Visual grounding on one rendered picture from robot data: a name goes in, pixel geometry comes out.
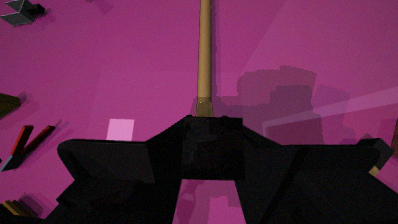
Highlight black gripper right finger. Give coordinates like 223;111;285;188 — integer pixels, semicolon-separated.
234;125;381;224

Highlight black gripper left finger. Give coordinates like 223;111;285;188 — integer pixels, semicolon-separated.
57;116;186;224

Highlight red-handled pliers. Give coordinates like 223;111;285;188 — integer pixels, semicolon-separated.
0;125;55;172

